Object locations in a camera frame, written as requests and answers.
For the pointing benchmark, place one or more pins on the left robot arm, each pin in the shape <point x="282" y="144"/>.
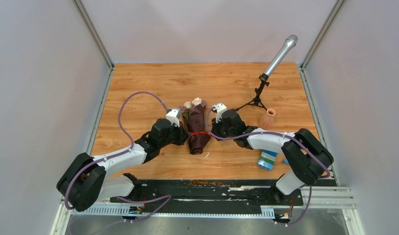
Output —
<point x="88" y="179"/>

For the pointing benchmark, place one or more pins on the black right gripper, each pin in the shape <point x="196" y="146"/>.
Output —
<point x="215" y="129"/>

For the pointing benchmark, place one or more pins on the red ribbon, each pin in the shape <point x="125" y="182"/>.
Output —
<point x="191" y="134"/>

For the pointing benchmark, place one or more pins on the black tripod stand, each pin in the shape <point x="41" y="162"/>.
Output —
<point x="256" y="101"/>

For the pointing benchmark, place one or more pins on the pink ribbed vase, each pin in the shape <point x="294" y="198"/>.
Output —
<point x="266" y="121"/>

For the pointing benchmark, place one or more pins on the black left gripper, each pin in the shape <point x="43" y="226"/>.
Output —
<point x="183" y="135"/>

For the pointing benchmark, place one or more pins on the blue triangular toy block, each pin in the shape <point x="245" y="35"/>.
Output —
<point x="285" y="161"/>

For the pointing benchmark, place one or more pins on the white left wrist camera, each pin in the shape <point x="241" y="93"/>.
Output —
<point x="173" y="115"/>

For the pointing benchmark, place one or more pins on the maroon flower bouquet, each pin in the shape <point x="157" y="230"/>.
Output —
<point x="194" y="119"/>

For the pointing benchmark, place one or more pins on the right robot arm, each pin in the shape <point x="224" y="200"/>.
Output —
<point x="308" y="159"/>

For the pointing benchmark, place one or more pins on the colourful toy block stack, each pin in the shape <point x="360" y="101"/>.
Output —
<point x="267" y="159"/>

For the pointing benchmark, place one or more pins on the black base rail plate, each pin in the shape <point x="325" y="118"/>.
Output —
<point x="212" y="196"/>

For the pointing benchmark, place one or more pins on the silver microphone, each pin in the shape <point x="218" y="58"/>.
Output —
<point x="290" y="42"/>

